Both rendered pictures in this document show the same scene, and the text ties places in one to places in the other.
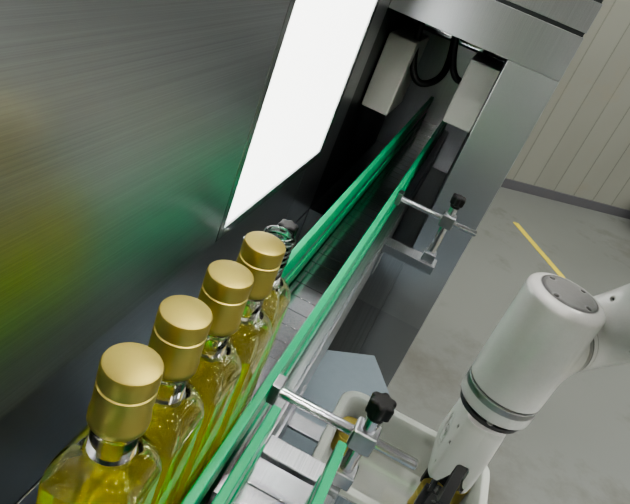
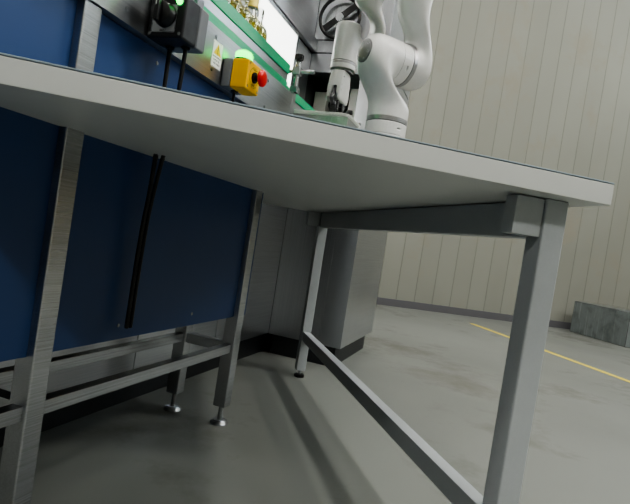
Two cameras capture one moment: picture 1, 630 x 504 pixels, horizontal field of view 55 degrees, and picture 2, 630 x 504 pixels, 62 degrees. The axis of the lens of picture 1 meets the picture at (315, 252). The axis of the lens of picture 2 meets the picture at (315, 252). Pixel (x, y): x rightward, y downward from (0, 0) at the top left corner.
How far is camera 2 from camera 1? 1.64 m
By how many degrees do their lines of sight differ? 30
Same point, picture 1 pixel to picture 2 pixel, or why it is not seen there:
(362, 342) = (335, 234)
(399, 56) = (321, 99)
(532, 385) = (344, 46)
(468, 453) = (334, 78)
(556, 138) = (485, 273)
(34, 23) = not seen: outside the picture
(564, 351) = (349, 31)
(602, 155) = not seen: hidden behind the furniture
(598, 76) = not seen: hidden behind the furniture
